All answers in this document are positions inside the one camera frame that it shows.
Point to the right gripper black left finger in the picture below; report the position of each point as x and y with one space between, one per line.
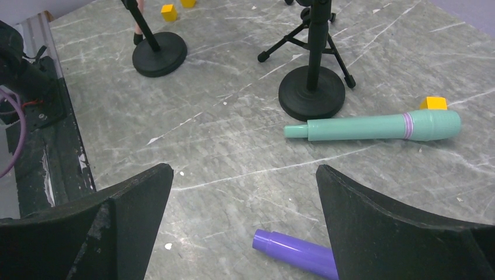
106 235

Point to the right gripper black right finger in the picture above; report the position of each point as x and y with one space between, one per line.
374 236

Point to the teal toy microphone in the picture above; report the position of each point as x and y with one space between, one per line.
419 125

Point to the black round-base clip mic stand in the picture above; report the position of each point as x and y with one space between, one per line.
303 104

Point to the pink perforated music stand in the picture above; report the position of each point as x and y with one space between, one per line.
138 35

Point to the yellow cube near music stand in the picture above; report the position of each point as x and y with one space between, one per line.
169 13

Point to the purple toy microphone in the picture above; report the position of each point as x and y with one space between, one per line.
305 255

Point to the yellow cube near teal microphone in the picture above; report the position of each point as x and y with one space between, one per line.
433 103

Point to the black shock mount tripod stand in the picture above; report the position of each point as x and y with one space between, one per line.
313 35

